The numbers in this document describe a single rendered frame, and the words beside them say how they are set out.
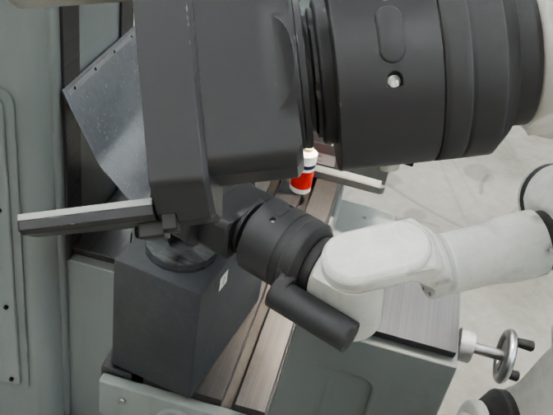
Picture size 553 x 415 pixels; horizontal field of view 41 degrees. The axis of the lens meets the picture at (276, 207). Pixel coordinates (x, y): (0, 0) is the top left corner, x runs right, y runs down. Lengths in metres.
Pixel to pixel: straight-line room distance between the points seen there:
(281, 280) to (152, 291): 0.20
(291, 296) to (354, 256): 0.08
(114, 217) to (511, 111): 0.17
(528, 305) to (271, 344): 1.83
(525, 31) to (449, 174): 3.07
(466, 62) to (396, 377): 1.23
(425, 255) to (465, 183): 2.63
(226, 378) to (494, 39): 0.79
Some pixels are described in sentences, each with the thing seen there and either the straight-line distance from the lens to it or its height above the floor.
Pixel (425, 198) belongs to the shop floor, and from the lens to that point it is 3.16.
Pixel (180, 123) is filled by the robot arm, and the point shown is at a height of 1.54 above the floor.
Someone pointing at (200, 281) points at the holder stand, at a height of 1.10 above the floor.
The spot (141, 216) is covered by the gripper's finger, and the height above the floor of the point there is 1.50.
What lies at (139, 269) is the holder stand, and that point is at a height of 1.10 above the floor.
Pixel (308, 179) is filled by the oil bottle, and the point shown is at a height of 0.95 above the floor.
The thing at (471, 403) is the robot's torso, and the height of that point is 1.04.
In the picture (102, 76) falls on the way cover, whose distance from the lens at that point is 1.42.
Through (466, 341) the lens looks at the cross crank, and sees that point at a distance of 1.59.
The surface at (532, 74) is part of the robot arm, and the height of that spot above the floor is 1.57.
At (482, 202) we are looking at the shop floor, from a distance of 3.26.
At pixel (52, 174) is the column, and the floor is 0.90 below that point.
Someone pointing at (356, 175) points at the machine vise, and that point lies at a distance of 1.43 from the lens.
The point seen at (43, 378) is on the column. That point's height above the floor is 0.38.
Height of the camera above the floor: 1.69
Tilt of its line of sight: 36 degrees down
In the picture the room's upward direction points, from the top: 10 degrees clockwise
